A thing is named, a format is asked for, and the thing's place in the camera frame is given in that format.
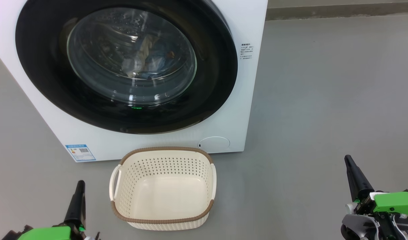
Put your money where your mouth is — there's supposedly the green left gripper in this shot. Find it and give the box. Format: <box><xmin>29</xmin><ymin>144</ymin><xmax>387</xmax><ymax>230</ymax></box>
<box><xmin>2</xmin><ymin>180</ymin><xmax>101</xmax><ymax>240</ymax></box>

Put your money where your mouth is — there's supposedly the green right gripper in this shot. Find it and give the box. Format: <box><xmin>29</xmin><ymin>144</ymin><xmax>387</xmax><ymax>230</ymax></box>
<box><xmin>344</xmin><ymin>155</ymin><xmax>408</xmax><ymax>240</ymax></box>

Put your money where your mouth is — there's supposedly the black round washer door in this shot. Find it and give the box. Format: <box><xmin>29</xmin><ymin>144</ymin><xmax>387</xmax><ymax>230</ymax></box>
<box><xmin>15</xmin><ymin>0</ymin><xmax>238</xmax><ymax>135</ymax></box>

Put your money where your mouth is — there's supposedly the blue cartoon print garment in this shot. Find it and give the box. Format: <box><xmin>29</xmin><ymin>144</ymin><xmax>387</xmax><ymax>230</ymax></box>
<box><xmin>142</xmin><ymin>48</ymin><xmax>176</xmax><ymax>80</ymax></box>

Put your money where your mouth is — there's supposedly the white front-load washing machine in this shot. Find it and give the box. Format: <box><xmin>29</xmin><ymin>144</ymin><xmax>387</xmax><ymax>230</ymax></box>
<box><xmin>0</xmin><ymin>0</ymin><xmax>268</xmax><ymax>163</ymax></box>

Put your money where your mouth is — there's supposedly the stainless steel washing machine drum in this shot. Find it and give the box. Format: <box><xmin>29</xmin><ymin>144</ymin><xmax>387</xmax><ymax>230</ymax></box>
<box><xmin>67</xmin><ymin>7</ymin><xmax>197</xmax><ymax>104</ymax></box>

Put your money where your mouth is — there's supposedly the blue energy label sticker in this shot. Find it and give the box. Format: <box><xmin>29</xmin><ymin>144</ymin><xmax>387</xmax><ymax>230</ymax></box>
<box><xmin>65</xmin><ymin>144</ymin><xmax>96</xmax><ymax>162</ymax></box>

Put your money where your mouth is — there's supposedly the cream perforated laundry basket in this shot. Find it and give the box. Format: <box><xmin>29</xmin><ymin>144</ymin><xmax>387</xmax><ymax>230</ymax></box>
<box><xmin>109</xmin><ymin>147</ymin><xmax>217</xmax><ymax>231</ymax></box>

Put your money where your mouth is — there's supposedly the round white filter cover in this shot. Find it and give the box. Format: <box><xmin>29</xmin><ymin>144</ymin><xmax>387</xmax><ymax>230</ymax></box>
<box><xmin>198</xmin><ymin>136</ymin><xmax>230</xmax><ymax>152</ymax></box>

